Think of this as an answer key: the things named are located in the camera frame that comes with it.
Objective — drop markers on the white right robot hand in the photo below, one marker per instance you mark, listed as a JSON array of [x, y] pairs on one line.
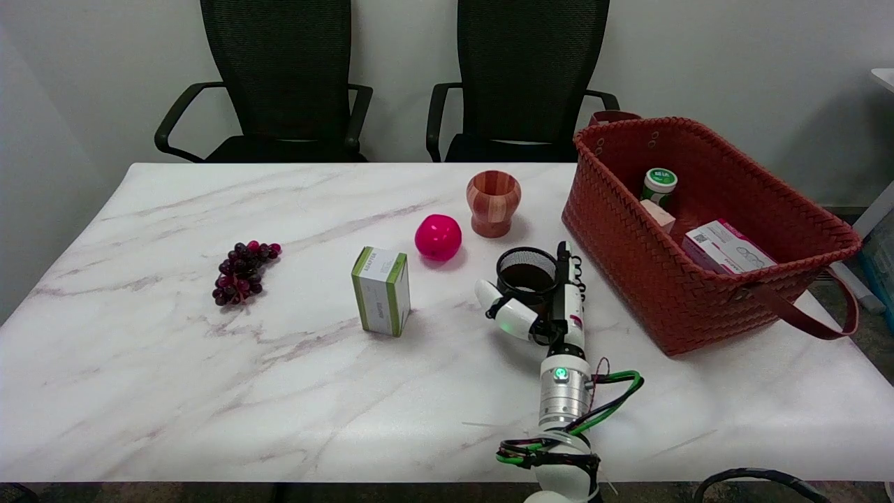
[[571, 307]]

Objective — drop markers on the black mesh pen container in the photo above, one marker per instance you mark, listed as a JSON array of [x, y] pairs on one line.
[[520, 276]]

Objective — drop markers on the red woven basket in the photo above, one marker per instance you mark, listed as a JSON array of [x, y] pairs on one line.
[[649, 279]]

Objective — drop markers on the small pale pink box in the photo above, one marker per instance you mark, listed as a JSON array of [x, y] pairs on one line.
[[658, 215]]

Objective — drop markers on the wooden striped cup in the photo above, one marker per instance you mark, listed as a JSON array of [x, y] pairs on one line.
[[493, 199]]

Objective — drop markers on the green lidded white bottle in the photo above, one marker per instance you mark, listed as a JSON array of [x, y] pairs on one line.
[[658, 183]]

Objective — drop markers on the white and pink box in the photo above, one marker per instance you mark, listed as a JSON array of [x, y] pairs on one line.
[[726, 250]]

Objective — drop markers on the green and white box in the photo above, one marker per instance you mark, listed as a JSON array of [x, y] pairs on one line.
[[380, 293]]

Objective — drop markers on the black mesh office chair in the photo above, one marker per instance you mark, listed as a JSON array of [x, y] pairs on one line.
[[279, 63], [531, 63]]

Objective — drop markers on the dark red grape bunch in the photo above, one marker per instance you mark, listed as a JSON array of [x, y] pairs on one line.
[[241, 274]]

